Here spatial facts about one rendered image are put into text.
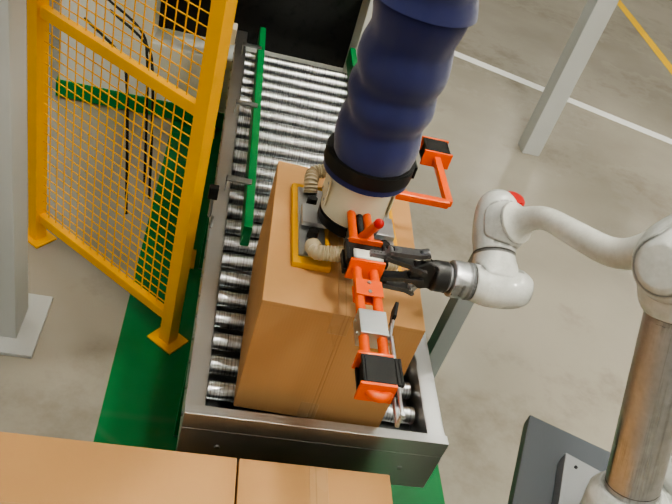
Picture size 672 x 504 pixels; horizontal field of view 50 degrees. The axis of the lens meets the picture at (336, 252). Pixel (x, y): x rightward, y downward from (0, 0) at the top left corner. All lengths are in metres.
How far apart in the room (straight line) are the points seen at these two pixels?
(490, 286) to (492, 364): 1.52
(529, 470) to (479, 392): 1.22
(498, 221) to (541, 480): 0.63
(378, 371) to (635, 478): 0.50
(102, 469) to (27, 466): 0.16
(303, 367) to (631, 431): 0.80
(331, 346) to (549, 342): 1.85
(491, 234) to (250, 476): 0.83
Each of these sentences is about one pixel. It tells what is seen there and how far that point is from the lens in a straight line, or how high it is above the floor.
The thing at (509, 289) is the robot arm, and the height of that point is 1.10.
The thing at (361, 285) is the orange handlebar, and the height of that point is 1.09.
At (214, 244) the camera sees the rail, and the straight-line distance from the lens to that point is 2.36.
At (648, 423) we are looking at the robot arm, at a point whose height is 1.24.
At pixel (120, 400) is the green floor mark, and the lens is 2.65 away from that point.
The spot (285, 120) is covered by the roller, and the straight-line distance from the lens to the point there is 3.22.
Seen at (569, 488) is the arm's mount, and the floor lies 0.79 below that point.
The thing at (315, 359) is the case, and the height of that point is 0.78.
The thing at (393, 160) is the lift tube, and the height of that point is 1.26.
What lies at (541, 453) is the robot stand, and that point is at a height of 0.75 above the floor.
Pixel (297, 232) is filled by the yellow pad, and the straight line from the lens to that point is 1.87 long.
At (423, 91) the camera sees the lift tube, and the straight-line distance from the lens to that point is 1.62.
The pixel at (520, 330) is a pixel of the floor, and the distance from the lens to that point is 3.46.
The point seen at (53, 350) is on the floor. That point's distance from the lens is 2.79.
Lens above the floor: 2.10
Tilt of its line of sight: 38 degrees down
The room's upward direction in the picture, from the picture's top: 19 degrees clockwise
